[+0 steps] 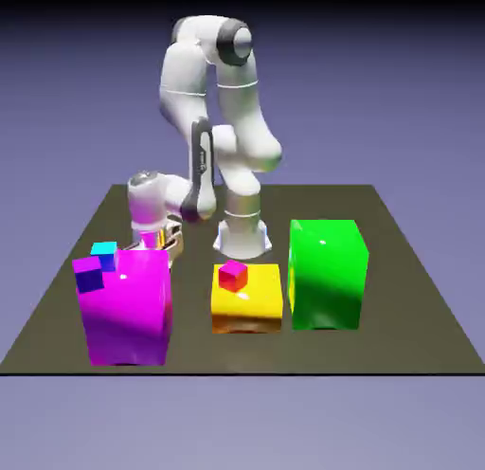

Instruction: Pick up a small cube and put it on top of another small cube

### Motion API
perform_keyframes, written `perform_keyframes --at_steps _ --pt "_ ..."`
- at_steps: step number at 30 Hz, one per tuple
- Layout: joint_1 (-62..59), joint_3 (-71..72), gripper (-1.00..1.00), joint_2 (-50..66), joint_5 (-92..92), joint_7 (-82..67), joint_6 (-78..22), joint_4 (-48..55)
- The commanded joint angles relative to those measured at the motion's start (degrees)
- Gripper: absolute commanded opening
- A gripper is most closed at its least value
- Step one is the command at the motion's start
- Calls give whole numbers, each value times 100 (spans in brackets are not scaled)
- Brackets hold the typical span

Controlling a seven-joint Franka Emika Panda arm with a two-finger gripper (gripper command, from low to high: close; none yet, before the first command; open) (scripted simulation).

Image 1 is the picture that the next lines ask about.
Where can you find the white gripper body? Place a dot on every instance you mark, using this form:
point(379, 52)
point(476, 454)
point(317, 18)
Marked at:
point(176, 249)

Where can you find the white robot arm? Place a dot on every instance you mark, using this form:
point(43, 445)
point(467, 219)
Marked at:
point(238, 98)

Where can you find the small red cube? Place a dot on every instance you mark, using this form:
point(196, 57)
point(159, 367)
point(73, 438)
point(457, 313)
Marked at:
point(233, 276)

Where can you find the small cyan cube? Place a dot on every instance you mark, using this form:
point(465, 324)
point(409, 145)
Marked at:
point(104, 249)

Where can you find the small purple cube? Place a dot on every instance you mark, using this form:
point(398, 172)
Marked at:
point(89, 274)

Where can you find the large magenta box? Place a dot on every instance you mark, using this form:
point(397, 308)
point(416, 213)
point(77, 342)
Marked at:
point(127, 310)

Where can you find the large yellow box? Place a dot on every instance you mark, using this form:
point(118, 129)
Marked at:
point(246, 307)

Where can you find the large green box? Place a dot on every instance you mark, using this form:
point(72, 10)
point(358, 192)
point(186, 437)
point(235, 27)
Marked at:
point(327, 276)

